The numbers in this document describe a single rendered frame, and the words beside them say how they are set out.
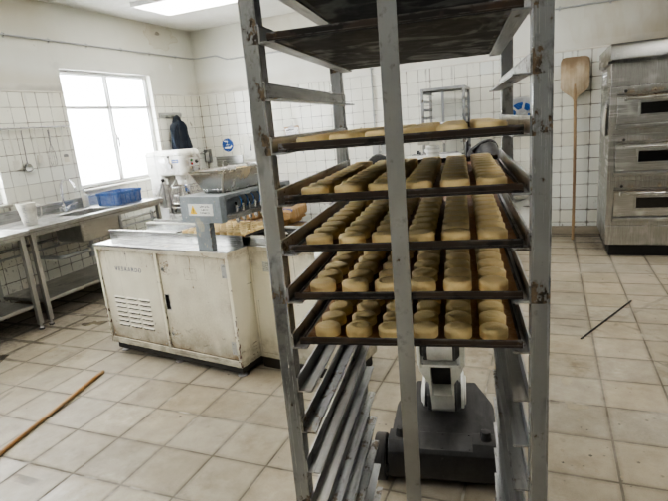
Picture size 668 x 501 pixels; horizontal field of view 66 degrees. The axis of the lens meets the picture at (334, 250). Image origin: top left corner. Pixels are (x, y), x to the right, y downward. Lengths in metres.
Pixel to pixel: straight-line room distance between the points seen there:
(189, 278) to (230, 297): 0.35
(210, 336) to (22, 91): 3.57
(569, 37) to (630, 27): 0.60
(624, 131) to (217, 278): 4.09
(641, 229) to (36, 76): 6.23
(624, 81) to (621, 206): 1.17
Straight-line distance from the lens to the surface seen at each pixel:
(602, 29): 6.76
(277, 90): 0.97
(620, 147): 5.71
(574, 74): 6.66
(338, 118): 1.50
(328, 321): 1.03
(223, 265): 3.20
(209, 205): 3.15
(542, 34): 0.86
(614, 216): 5.79
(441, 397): 2.42
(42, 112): 6.26
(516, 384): 1.03
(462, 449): 2.33
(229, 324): 3.33
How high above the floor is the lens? 1.53
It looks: 14 degrees down
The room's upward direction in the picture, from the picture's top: 5 degrees counter-clockwise
